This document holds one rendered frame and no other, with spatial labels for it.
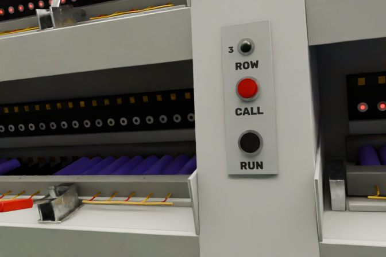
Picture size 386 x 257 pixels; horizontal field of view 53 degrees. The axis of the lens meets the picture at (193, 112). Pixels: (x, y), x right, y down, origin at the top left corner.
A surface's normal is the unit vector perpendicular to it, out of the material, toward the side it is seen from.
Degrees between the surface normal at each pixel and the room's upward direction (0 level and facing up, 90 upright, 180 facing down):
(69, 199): 90
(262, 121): 90
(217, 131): 90
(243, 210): 90
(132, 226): 17
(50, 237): 107
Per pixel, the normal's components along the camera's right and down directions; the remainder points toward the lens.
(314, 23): -0.33, 0.23
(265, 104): -0.35, -0.06
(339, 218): -0.14, -0.97
